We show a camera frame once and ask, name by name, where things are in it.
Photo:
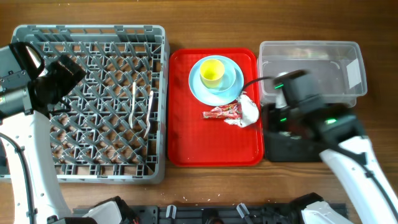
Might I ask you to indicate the white napkin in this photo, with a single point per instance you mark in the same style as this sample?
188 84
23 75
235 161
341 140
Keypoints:
250 112

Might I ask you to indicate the red plastic tray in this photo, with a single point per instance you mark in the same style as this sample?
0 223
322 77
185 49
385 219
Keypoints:
193 141

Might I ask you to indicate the light blue plate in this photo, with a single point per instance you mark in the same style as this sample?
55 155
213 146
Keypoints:
205 96

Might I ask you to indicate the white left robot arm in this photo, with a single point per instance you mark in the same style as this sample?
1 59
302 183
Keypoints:
30 89

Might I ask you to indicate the white plastic spoon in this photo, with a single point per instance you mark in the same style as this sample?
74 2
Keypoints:
149 107

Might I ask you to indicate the black waste tray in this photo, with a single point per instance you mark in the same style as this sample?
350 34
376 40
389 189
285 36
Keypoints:
280 149

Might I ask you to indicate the yellow plastic cup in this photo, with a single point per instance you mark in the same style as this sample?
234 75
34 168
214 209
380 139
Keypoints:
211 72

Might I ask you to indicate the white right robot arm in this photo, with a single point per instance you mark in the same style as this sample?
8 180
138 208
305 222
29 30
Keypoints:
342 144

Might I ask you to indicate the clear plastic bin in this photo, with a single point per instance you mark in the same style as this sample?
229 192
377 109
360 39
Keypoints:
337 66

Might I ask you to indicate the white plastic fork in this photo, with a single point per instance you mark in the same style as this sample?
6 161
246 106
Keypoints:
133 101

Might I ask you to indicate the grey dishwasher rack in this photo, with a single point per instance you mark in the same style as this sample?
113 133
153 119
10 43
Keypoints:
90 137

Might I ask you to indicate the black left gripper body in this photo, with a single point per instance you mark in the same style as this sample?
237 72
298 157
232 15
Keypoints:
59 81

